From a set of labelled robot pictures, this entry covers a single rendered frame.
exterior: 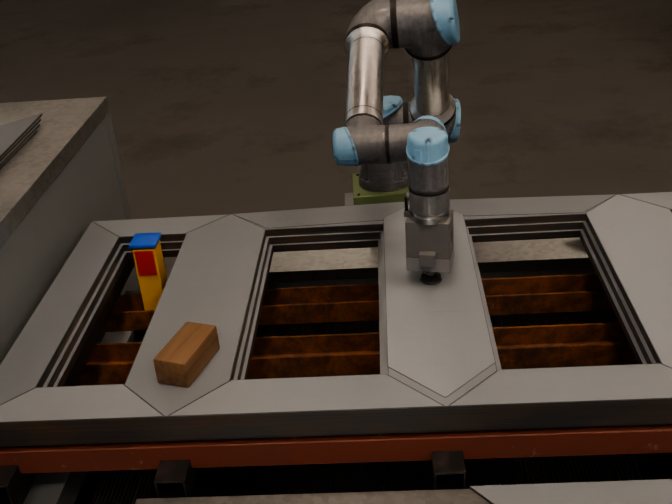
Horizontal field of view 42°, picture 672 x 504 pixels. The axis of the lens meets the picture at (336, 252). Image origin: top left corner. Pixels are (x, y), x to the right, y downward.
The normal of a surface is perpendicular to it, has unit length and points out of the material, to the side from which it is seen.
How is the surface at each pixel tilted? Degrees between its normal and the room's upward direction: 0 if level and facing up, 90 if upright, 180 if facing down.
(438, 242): 90
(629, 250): 0
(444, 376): 0
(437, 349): 0
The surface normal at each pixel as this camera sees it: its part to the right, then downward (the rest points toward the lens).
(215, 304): -0.07, -0.88
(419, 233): -0.23, 0.47
